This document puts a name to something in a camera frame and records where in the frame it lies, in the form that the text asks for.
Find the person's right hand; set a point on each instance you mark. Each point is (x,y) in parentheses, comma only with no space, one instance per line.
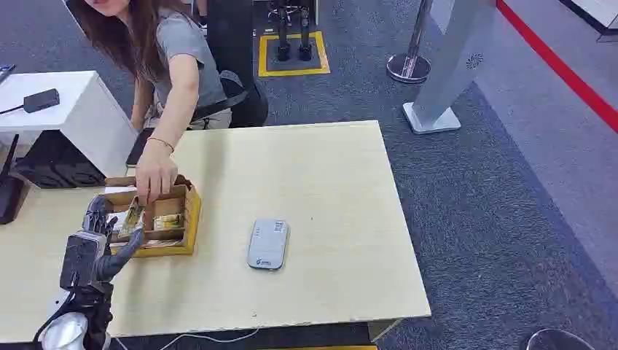
(154,169)

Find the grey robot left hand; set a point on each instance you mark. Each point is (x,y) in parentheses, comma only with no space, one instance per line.
(83,258)

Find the printed card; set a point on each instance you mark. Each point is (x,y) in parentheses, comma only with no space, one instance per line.
(132,218)
(163,244)

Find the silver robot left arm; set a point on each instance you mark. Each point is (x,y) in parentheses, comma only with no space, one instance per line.
(65,334)

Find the stack of printed cards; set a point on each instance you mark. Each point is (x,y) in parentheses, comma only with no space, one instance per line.
(169,221)

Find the wooden card box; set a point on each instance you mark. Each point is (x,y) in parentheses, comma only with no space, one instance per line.
(190,222)

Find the flat printed card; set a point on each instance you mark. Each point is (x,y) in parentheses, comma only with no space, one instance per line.
(163,244)

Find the white cabinet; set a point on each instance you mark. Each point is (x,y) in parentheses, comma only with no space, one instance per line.
(87,116)

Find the black office chair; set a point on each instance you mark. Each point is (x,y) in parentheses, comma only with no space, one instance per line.
(248,104)

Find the person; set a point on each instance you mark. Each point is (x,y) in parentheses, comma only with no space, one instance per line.
(186,43)

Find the black power adapter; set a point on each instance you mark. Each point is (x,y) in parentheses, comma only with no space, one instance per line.
(41,100)

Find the grey card reader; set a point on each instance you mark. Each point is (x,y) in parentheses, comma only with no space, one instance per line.
(267,244)

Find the black upright panel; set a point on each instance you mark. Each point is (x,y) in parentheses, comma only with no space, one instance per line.
(231,34)

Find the black robot leg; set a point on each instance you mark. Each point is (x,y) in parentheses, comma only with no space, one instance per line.
(305,43)
(283,43)

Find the white table leg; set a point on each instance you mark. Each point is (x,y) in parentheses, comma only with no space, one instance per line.
(381,329)

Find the white pillar stand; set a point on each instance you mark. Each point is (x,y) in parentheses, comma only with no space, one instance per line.
(454,58)

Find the round chrome base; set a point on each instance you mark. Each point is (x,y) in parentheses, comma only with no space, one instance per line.
(557,340)

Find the white platform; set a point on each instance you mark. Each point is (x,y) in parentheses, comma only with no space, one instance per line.
(601,12)

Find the chrome stanchion post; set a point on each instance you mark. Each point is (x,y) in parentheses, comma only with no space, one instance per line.
(409,66)

